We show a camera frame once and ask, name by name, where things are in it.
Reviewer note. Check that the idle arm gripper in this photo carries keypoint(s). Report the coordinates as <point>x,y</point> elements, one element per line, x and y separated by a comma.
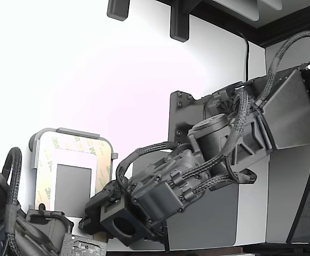
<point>50,226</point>

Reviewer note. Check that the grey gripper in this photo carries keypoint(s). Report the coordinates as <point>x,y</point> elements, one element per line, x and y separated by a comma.
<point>157,200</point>

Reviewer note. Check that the grey six-joint robot arm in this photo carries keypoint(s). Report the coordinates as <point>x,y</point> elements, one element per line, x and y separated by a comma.
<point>290,114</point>

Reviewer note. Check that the brown tape liner strip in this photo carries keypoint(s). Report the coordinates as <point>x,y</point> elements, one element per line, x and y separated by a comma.
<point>72,142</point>
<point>42,181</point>
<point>104,170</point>

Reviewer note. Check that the grey tape plate fixture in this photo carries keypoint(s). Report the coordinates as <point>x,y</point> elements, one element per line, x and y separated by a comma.
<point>77,132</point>

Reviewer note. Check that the grey rectangular insert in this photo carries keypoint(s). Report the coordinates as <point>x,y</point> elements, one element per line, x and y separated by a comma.
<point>73,190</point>

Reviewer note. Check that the grey rectangular mat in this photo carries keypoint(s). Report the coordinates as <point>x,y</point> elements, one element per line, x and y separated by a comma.
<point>210,221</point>

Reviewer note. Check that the white side panel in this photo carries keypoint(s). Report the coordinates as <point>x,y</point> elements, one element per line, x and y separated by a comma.
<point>285,200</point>

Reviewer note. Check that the large grey acoustic panel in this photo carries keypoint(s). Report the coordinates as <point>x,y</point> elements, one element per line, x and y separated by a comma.
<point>245,8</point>

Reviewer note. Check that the small grey acoustic panel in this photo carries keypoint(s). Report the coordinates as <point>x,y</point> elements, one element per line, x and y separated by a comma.
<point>273,4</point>

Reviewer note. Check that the wrist camera with circuit board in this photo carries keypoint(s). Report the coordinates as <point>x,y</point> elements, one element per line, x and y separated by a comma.
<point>101,198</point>

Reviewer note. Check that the idle arm camera circuit board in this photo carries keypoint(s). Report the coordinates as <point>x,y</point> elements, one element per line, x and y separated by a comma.
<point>82,246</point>

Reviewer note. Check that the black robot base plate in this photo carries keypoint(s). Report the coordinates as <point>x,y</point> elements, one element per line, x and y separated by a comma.
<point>178,114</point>

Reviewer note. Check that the large dark bracket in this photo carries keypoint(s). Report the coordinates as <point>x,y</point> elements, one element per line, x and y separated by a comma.
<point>180,21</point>

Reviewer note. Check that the small dark bracket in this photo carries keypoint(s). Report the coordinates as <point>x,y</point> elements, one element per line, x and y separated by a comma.
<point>117,9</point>

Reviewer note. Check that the black wall trim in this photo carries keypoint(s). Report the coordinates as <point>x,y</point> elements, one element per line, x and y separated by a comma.
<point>224,16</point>

